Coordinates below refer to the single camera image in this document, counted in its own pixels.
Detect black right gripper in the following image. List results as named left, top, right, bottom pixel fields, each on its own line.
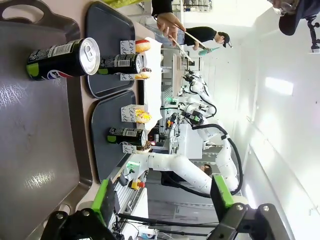
left=184, top=110, right=203, bottom=124

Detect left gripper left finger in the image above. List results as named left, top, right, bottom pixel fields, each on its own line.
left=43, top=178, right=116, bottom=240

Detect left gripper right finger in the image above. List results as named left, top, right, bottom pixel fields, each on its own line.
left=207, top=174, right=291, bottom=240

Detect yellow sprinkled donut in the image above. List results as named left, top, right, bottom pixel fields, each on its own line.
left=134, top=105, right=153, bottom=125

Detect chocolate sprinkled donut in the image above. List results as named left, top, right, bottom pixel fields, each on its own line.
left=134, top=66, right=153, bottom=81

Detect black Pepsi can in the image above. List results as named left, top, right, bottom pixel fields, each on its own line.
left=26, top=36, right=101, bottom=82
left=97, top=53, right=145, bottom=76
left=107, top=126, right=148, bottom=147

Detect bronze metal tongs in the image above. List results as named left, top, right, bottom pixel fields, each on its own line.
left=155, top=14, right=208, bottom=63

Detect pink glazed donut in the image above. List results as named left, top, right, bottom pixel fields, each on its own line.
left=134, top=38, right=153, bottom=54

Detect person's left forearm black sleeve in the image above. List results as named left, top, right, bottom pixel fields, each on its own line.
left=151, top=0, right=174, bottom=18

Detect person's left hand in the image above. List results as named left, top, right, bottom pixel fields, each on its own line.
left=156, top=12, right=186, bottom=41

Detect white cabinet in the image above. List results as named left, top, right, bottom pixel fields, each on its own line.
left=178, top=123, right=203, bottom=160

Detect yellow red emergency stop button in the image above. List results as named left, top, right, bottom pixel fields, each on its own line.
left=130, top=179, right=146, bottom=190

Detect black square serving tray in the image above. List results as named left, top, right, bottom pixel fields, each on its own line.
left=83, top=1, right=137, bottom=99
left=91, top=90, right=138, bottom=185

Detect teal handheld tool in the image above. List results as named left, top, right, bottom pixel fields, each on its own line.
left=198, top=46, right=222, bottom=57

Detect person in black with cap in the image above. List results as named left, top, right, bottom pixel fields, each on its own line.
left=184, top=26, right=233, bottom=51

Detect brown plastic serving tray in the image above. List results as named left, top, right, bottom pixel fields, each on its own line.
left=0, top=0, right=95, bottom=240

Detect person in yellow-green jacket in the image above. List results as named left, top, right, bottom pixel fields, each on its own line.
left=109, top=0, right=141, bottom=8

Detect aluminium profile frame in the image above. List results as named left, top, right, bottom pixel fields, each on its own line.
left=112, top=186, right=150, bottom=226

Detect black fabric cable sleeve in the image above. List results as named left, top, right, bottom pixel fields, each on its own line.
left=278, top=0, right=320, bottom=36
left=163, top=124, right=244, bottom=199

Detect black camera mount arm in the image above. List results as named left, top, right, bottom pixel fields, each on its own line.
left=306, top=14, right=320, bottom=55

